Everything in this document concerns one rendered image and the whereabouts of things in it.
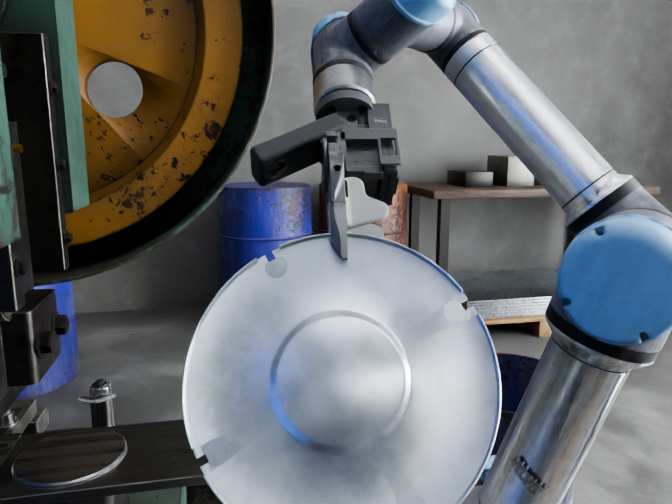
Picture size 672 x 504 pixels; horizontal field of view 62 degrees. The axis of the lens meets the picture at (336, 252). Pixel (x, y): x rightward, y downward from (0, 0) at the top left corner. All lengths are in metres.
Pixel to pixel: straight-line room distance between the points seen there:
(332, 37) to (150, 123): 0.41
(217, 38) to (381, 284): 0.58
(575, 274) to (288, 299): 0.28
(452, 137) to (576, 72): 1.09
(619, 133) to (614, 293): 4.46
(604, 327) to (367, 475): 0.26
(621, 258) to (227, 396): 0.39
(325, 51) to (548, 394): 0.47
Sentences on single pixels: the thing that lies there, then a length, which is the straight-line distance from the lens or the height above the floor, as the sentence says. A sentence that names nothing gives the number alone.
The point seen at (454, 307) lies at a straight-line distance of 0.55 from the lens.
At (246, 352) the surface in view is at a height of 0.95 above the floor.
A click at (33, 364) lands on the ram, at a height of 0.92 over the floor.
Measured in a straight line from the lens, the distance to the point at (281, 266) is 0.56.
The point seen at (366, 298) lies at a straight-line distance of 0.55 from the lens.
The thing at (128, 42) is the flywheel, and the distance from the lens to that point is 1.05.
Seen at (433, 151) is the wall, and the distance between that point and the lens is 4.26.
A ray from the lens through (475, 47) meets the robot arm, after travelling 0.79.
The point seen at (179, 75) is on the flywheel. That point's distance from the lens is 1.03.
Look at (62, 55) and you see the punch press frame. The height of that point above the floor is 1.25.
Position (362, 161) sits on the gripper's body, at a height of 1.13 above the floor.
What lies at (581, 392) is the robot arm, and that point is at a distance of 0.65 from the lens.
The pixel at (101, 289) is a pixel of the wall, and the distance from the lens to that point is 4.16.
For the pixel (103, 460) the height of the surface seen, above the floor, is 0.78.
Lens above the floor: 1.15
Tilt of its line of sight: 11 degrees down
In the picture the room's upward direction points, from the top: straight up
